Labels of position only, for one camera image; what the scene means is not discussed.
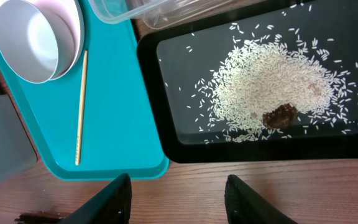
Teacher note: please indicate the teal plastic tray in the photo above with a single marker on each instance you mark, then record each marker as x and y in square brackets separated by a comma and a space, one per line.
[119, 133]

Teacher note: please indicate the brown food scrap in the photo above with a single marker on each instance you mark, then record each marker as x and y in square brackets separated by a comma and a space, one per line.
[283, 117]

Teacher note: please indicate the white rice pile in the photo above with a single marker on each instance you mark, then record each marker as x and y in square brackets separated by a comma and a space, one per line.
[220, 81]

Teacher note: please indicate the grey dishwasher rack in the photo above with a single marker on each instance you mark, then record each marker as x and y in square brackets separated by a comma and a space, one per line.
[16, 151]

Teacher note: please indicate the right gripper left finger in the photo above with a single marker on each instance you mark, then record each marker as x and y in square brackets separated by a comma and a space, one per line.
[111, 205]

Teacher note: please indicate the grey bowl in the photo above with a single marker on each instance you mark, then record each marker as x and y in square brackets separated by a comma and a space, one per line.
[37, 44]

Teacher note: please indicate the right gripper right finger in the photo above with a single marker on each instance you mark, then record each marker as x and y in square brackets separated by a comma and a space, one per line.
[245, 206]

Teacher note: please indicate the wooden chopstick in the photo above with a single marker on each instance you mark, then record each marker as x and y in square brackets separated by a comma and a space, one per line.
[81, 108]

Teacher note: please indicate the large white plate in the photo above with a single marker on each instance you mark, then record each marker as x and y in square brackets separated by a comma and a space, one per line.
[70, 12]

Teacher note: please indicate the black tray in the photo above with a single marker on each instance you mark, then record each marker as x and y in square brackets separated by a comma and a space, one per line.
[335, 147]

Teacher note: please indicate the clear plastic bin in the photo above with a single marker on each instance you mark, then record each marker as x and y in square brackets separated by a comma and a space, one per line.
[156, 14]

